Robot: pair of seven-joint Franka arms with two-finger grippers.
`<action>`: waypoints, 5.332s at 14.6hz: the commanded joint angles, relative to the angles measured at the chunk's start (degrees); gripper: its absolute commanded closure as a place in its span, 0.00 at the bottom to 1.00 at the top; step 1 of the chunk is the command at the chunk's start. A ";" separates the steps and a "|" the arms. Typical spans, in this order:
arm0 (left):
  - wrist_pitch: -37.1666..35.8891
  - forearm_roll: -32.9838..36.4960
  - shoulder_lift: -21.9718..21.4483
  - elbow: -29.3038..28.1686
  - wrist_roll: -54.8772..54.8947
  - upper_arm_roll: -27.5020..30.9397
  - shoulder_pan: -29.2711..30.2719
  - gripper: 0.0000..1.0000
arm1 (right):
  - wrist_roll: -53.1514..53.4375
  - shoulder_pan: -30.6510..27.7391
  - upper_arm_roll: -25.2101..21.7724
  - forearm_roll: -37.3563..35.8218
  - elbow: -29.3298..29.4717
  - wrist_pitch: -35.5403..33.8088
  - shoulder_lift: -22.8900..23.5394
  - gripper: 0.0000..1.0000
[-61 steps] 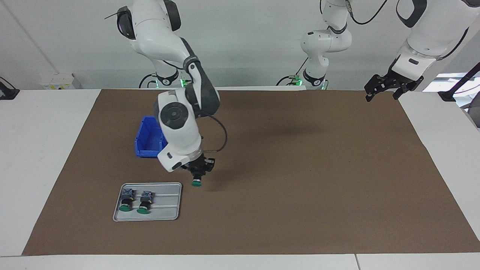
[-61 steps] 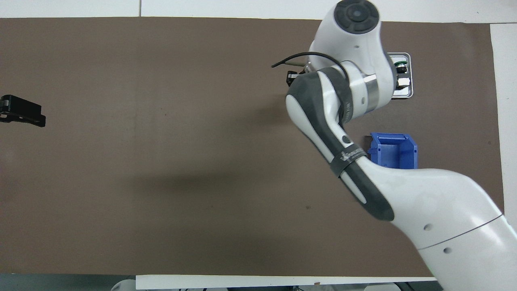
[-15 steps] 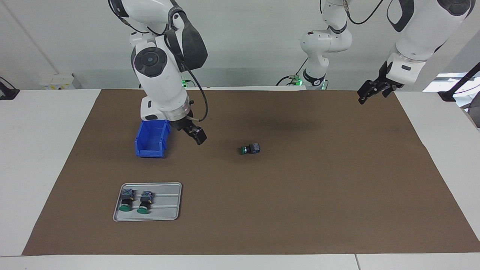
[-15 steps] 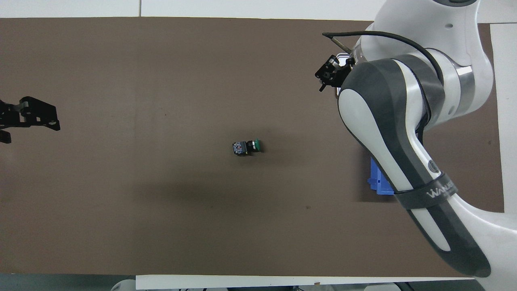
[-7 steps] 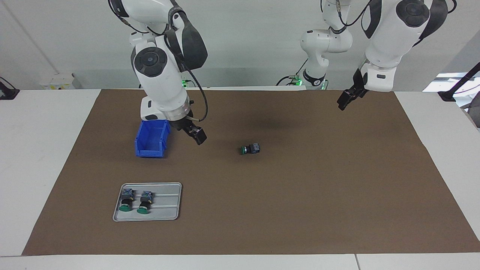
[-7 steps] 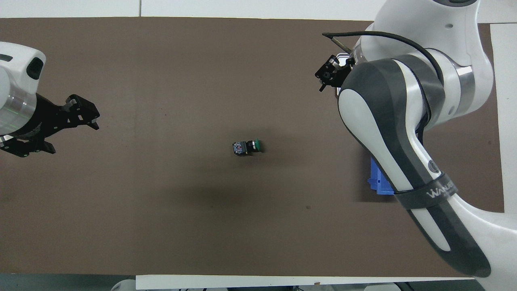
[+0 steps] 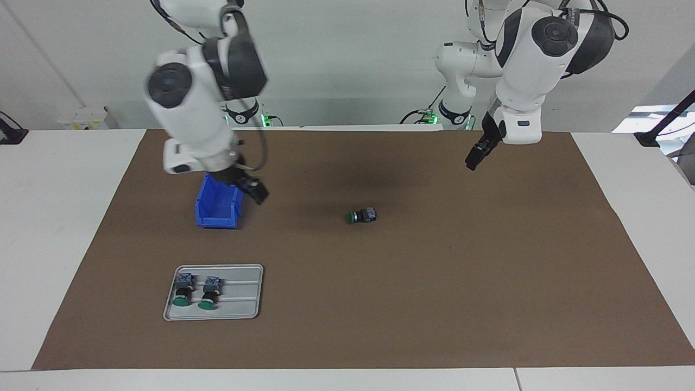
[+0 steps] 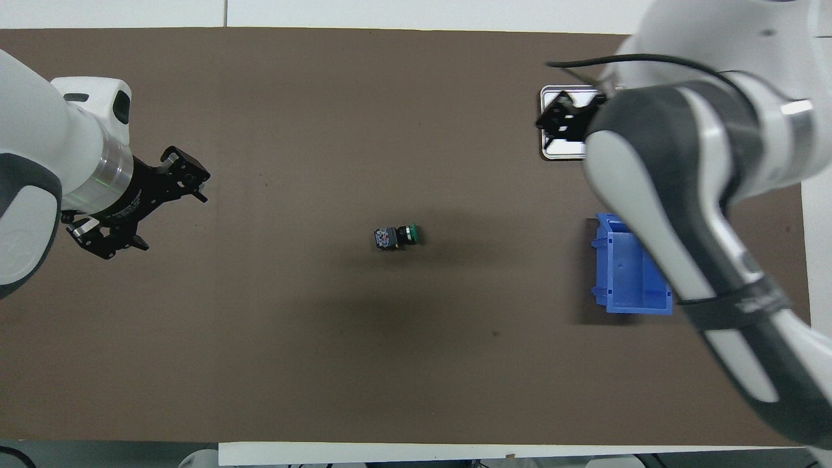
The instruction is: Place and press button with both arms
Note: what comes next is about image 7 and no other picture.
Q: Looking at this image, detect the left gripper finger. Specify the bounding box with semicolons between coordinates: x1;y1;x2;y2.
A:
465;140;492;172

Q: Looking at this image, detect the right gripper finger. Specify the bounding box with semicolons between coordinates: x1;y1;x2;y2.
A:
243;175;270;206

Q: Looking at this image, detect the green push button switch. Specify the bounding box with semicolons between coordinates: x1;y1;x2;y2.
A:
198;276;220;311
172;273;196;307
347;207;378;225

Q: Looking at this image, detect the blue plastic bin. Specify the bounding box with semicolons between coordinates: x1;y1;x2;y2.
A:
194;171;246;229

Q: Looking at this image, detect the grey metal tray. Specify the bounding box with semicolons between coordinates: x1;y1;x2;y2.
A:
163;264;264;321

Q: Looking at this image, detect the brown table mat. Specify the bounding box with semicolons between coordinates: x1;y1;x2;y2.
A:
33;129;695;370

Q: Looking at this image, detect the white box with yellow label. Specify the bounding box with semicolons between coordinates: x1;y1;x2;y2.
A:
57;106;111;131

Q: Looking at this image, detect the dark grey chair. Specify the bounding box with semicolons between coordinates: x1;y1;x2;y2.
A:
667;148;695;185

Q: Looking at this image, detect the black base cable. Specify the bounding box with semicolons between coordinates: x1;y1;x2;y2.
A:
400;84;448;124

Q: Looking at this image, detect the black camera stand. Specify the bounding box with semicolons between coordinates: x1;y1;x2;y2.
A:
634;90;695;147

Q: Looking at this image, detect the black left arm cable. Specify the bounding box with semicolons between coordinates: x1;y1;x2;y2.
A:
464;0;630;79

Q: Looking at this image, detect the black clamp mount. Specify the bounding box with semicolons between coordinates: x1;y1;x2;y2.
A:
0;111;29;145

